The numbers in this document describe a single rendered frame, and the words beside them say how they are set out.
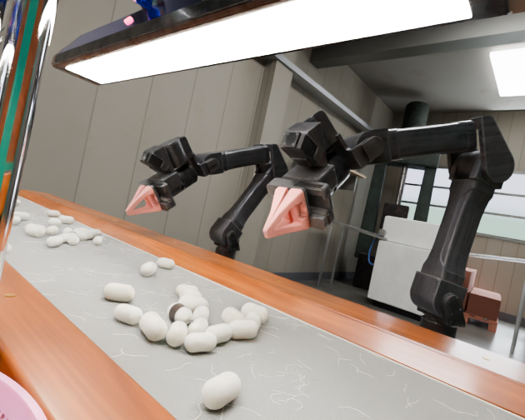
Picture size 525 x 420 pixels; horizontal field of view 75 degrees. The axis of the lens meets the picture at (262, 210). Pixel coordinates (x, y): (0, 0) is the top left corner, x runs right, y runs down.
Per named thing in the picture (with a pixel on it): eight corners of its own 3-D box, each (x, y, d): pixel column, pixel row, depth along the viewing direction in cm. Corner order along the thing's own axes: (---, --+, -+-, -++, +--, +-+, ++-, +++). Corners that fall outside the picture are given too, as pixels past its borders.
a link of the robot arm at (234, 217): (217, 237, 97) (279, 157, 109) (205, 233, 102) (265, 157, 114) (230, 250, 101) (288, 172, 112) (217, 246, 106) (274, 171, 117)
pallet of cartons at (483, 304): (503, 322, 494) (512, 278, 494) (495, 333, 409) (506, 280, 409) (444, 304, 544) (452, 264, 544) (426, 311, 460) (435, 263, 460)
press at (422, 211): (361, 281, 613) (396, 114, 613) (418, 298, 549) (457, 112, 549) (340, 282, 550) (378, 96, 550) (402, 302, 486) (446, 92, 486)
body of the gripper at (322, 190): (322, 190, 48) (347, 166, 52) (267, 182, 54) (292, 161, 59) (329, 227, 51) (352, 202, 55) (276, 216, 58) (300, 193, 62)
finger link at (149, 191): (125, 202, 78) (157, 182, 83) (111, 197, 82) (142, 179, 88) (138, 227, 81) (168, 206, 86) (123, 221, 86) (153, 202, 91)
